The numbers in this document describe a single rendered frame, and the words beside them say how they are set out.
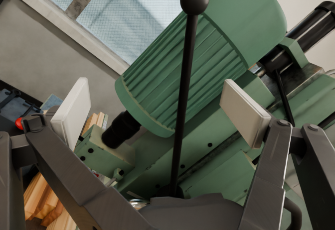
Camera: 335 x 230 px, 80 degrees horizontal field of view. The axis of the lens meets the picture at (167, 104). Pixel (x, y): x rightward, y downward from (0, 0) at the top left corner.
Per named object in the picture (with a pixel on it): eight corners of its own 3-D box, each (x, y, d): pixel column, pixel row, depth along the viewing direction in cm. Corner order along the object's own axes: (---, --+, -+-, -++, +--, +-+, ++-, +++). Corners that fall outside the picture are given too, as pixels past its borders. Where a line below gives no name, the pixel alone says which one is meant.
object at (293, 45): (247, 54, 48) (311, -3, 43) (263, 75, 51) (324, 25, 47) (266, 64, 41) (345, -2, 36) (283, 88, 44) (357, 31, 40)
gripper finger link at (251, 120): (262, 116, 14) (272, 116, 14) (224, 78, 20) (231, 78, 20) (251, 150, 15) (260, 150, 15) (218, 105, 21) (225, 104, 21)
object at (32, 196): (51, 145, 57) (63, 131, 56) (57, 148, 58) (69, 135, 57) (5, 227, 37) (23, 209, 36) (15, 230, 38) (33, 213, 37)
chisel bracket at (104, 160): (74, 143, 53) (94, 122, 50) (116, 167, 59) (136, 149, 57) (65, 164, 46) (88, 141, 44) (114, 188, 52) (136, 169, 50)
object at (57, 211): (72, 147, 63) (82, 136, 61) (76, 149, 63) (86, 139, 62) (40, 224, 42) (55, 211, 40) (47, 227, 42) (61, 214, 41)
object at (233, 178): (187, 188, 45) (241, 149, 42) (211, 203, 49) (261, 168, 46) (197, 226, 38) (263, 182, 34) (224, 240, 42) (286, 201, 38)
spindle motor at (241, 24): (116, 70, 50) (212, -33, 42) (165, 110, 58) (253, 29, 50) (107, 105, 35) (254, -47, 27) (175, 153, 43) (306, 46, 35)
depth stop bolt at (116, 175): (94, 186, 52) (119, 165, 49) (101, 190, 53) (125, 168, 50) (93, 194, 50) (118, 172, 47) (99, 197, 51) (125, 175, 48)
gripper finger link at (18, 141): (47, 170, 11) (-12, 173, 11) (72, 121, 16) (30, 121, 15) (41, 150, 11) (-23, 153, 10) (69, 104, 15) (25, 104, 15)
